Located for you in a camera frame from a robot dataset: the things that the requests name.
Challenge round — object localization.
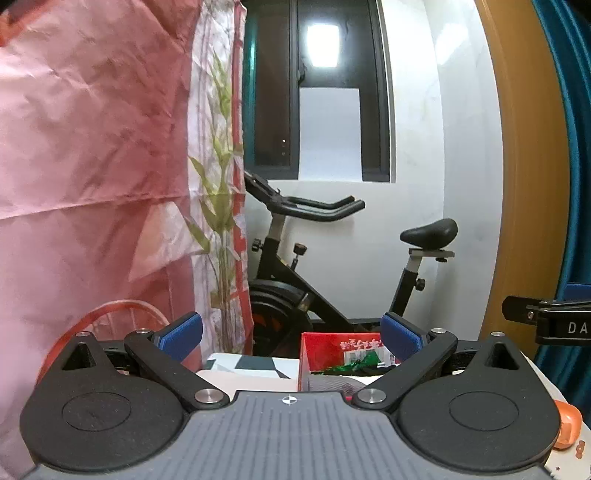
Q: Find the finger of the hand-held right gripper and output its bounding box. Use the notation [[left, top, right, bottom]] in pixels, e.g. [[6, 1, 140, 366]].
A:
[[502, 295, 542, 325]]

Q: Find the grey knit cloth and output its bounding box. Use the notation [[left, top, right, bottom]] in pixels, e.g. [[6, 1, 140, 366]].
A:
[[307, 373, 372, 394]]

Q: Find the green cloth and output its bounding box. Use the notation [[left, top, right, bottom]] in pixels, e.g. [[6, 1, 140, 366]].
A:
[[322, 359, 385, 376]]

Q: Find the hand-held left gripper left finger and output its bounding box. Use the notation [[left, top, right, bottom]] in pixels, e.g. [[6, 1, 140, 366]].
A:
[[59, 311, 230, 412]]

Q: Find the pink printed backdrop cloth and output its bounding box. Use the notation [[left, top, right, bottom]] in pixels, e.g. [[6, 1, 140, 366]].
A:
[[0, 0, 254, 472]]

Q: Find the wooden door frame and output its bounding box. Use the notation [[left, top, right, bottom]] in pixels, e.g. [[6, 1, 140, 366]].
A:
[[475, 0, 571, 357]]

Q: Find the white printed table cover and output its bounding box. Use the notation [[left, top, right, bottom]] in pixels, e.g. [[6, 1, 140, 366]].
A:
[[196, 352, 591, 480]]

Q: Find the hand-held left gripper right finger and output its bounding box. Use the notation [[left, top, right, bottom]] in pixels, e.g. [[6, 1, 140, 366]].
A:
[[352, 311, 531, 412]]

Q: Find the red strawberry cardboard box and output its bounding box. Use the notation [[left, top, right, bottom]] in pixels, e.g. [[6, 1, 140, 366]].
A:
[[298, 332, 403, 394]]

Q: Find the teal curtain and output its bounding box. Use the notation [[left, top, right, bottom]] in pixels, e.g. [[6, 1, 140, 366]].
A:
[[530, 0, 591, 408]]

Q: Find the dark window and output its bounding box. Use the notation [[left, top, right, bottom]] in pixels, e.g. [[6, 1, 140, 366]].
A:
[[242, 0, 396, 184]]

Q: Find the black exercise bike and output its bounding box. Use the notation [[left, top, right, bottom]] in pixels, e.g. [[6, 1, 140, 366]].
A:
[[243, 172, 459, 357]]

